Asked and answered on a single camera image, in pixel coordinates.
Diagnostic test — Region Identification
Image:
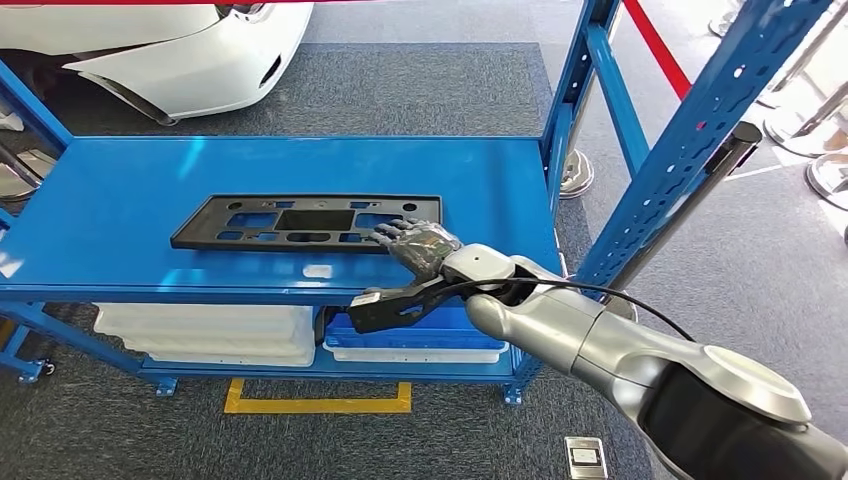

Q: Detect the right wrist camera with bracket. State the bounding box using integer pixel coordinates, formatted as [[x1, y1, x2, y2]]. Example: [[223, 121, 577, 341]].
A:
[[347, 276, 452, 336]]

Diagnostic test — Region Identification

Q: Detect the black-topped steel stanchion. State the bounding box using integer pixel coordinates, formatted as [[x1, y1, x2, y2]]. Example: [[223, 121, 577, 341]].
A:
[[601, 121, 764, 327]]

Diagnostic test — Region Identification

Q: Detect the white translucent plastic bin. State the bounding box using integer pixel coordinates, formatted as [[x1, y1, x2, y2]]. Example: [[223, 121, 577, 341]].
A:
[[92, 303, 317, 346], [119, 334, 318, 359], [142, 349, 318, 368]]

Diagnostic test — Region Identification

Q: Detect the large blue metal shelf rack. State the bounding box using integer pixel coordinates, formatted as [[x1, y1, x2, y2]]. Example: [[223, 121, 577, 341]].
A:
[[0, 0, 837, 407]]

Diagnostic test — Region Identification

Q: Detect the yellow floor tape marker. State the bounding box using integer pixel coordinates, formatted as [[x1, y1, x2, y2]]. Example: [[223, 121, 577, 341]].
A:
[[223, 378, 413, 416]]

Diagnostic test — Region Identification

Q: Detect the blue plastic crate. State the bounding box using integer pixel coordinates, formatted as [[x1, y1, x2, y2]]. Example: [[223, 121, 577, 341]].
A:
[[323, 305, 511, 352]]

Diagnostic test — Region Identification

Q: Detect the red barrier belt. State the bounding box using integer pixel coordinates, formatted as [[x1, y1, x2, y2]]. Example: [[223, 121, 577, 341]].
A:
[[621, 0, 694, 102], [0, 0, 372, 7]]

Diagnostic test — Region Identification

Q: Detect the white bin under blue crate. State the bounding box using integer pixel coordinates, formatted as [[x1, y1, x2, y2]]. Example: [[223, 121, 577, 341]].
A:
[[323, 341, 510, 366]]

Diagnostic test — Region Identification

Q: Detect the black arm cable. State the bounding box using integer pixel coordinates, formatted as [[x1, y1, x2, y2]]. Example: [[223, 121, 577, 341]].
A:
[[423, 276, 697, 344]]

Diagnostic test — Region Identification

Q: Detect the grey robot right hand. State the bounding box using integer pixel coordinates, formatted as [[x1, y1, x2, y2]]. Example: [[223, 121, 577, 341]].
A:
[[367, 217, 464, 284]]

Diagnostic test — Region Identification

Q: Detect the black plastic plate bracket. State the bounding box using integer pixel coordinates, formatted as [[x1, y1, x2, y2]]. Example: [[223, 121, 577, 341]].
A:
[[170, 193, 443, 256]]

